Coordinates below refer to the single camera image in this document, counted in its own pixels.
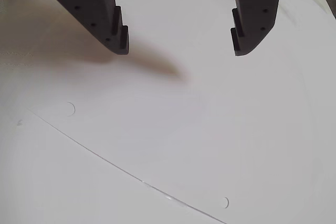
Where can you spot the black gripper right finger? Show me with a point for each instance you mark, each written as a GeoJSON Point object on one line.
{"type": "Point", "coordinates": [254, 3]}

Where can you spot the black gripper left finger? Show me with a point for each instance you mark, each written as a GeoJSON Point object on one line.
{"type": "Point", "coordinates": [86, 1]}

